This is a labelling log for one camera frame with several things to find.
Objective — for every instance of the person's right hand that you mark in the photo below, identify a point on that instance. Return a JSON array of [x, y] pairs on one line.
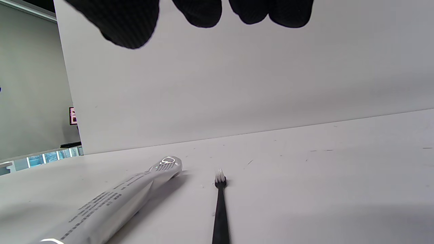
[[129, 23]]

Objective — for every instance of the silver toothpaste tube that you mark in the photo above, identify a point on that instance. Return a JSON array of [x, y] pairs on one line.
[[118, 203]]

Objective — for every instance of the black toothbrush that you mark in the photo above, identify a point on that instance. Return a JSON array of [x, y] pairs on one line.
[[221, 210]]

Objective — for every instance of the white backdrop panel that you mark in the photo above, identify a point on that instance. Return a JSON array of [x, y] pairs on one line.
[[237, 84]]

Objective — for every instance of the glass railing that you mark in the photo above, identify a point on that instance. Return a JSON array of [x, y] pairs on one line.
[[44, 158]]

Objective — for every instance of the small dark wall sign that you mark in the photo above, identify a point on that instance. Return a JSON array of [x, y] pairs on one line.
[[73, 116]]

